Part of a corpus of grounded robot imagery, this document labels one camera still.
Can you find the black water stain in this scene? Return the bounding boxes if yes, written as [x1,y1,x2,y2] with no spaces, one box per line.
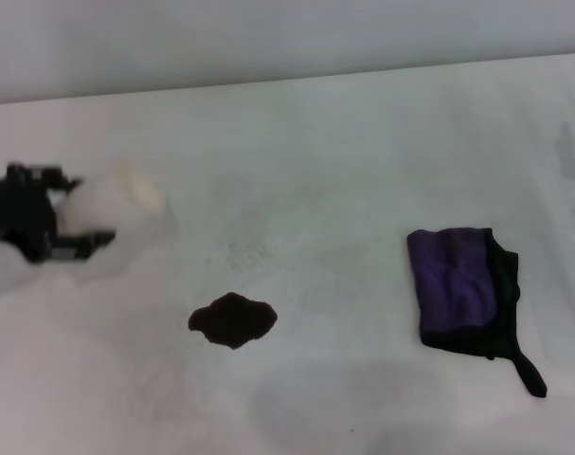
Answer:
[188,291,279,351]

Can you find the purple rag with black trim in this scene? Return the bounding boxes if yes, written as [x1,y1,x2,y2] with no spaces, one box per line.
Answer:
[405,227,548,399]

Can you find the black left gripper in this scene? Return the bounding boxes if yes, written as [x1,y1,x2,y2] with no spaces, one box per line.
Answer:
[0,163,118,264]

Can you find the white paper cup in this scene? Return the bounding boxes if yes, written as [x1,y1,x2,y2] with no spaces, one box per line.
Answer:
[57,160,168,238]

